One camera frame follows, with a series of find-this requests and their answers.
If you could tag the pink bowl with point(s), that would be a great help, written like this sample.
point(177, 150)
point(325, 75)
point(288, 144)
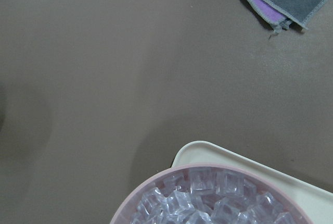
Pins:
point(307, 203)

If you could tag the pile of clear ice cubes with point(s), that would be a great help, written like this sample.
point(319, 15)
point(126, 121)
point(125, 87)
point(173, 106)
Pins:
point(210, 195)

